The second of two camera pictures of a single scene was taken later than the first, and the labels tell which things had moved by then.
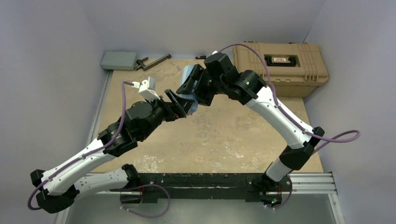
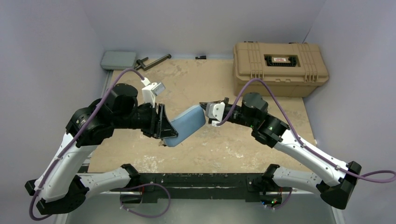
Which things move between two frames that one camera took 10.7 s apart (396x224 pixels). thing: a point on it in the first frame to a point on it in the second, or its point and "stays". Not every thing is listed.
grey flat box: [117, 60] stays
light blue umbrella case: [193, 96] to [186, 124]
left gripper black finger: [184, 105] to [166, 129]
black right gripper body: [197, 82] to [225, 112]
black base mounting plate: [210, 186] stays
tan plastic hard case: [295, 69] stays
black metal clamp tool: [142, 66] stays
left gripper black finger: [172, 96] to [165, 127]
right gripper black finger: [197, 76] to [204, 104]
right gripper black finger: [189, 86] to [218, 101]
